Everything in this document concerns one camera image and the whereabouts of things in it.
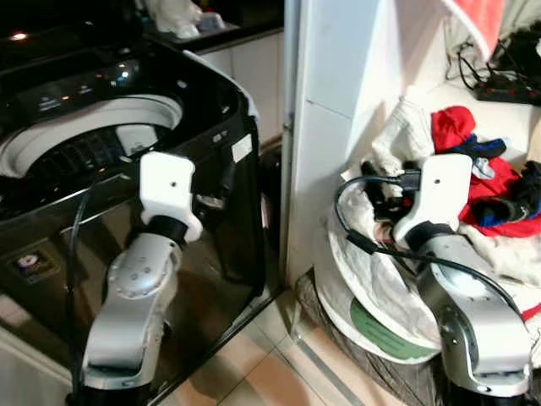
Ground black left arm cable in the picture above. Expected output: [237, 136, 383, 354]
[67, 179, 143, 400]

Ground black top-load washing machine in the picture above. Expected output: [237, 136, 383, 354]
[0, 0, 285, 406]

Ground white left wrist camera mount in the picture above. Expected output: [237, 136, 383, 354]
[138, 151, 205, 243]

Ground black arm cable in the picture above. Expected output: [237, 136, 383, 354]
[334, 174, 527, 324]
[67, 179, 143, 400]

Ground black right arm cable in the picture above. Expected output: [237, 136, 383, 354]
[334, 174, 527, 324]

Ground white crumpled cloth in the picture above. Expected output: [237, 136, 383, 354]
[325, 96, 541, 366]

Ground white cabinet dark counter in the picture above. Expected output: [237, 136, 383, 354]
[142, 0, 286, 149]

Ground orange hanging cloth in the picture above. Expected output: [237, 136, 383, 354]
[441, 0, 508, 62]

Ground black power strip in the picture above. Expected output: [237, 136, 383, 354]
[472, 74, 541, 107]

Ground blue garment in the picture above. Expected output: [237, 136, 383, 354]
[446, 135, 510, 180]

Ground white bundle on counter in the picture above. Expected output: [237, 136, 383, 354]
[144, 0, 227, 40]

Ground black garment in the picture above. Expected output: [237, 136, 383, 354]
[473, 162, 541, 226]

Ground red garment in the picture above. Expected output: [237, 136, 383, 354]
[430, 106, 541, 239]

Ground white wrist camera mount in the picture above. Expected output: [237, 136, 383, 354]
[138, 151, 205, 243]
[392, 153, 474, 251]

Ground white laundry basket green label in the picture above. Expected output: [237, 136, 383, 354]
[314, 245, 442, 365]

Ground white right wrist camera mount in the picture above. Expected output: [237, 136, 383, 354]
[392, 153, 474, 251]

